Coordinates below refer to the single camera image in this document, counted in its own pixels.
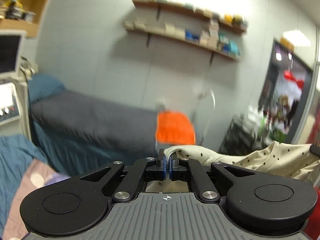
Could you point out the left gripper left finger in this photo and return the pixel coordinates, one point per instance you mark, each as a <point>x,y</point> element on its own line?
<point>133,179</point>

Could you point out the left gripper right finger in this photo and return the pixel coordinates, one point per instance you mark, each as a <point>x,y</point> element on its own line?
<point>196,176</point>

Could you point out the cream polka dot shirt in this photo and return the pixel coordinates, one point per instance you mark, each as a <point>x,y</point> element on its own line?
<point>294,161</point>

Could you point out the orange cloth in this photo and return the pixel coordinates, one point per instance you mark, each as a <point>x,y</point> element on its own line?
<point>174,128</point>

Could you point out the purple floral bed sheet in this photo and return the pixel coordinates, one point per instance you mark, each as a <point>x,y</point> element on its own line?
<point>37,175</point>

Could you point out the teal blanket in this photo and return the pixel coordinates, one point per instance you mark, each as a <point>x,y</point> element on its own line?
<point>17,153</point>

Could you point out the teal pillow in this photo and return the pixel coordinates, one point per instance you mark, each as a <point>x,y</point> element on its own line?
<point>42,86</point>

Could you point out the dark framed window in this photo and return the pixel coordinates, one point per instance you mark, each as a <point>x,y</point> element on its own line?
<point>285,92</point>

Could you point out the white bedside appliance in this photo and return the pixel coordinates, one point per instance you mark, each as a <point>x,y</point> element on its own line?
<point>14,87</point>

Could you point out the lower wooden wall shelf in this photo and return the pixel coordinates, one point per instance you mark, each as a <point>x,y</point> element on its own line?
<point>211,38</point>

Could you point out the wooden wall shelf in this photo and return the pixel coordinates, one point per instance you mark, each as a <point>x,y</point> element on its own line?
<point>229,23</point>
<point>211,38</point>

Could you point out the upper wooden wall shelf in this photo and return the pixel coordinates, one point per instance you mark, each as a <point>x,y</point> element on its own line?
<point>229,23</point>

